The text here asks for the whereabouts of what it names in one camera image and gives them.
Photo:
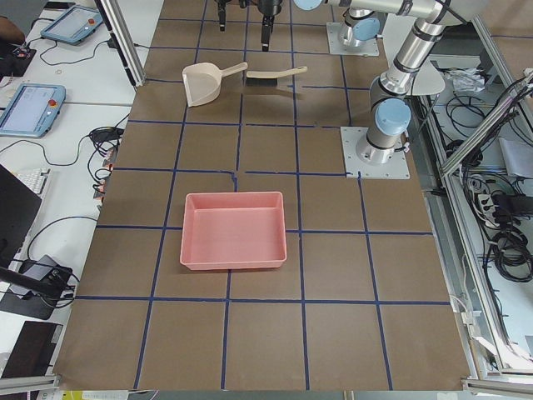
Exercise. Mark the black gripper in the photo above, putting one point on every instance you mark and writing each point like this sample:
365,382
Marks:
267,7

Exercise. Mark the white brush with black bristles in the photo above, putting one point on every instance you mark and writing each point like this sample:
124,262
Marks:
270,78

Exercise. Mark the white plastic dustpan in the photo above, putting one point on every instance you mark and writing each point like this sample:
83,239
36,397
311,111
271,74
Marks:
202,81

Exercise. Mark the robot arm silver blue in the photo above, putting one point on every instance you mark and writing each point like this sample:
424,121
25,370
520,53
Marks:
351,15
391,116

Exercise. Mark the pink plastic bin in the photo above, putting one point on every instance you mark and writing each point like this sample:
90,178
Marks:
233,230

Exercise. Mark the blue teach pendant upper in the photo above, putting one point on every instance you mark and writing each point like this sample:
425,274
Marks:
74,25

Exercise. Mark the blue teach pendant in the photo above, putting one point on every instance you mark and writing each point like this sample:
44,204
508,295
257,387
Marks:
74,25
32,110

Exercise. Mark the blue teach pendant lower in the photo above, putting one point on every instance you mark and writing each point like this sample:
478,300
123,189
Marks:
32,110

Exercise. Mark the white keyboard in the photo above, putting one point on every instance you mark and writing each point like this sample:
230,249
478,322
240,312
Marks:
35,179

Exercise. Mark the black laptop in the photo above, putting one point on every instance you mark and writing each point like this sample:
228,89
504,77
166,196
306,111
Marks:
19,208

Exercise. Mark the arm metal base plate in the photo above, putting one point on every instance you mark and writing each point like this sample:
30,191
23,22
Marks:
364,161
358,40

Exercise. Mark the aluminium frame post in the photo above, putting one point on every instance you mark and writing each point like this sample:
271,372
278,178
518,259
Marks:
116,25

